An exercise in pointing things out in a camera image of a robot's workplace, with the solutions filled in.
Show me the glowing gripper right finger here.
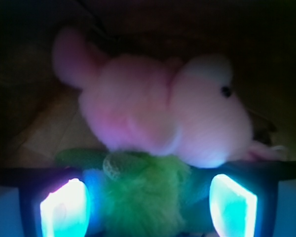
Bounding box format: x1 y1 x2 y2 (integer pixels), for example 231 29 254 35
208 161 279 237

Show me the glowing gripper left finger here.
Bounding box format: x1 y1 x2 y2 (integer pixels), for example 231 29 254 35
19 167 91 237

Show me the green plush animal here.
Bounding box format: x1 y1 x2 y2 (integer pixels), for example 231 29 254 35
55 148 189 237

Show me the pink plush bunny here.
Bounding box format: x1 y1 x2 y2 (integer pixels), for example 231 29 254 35
52 27 283 168

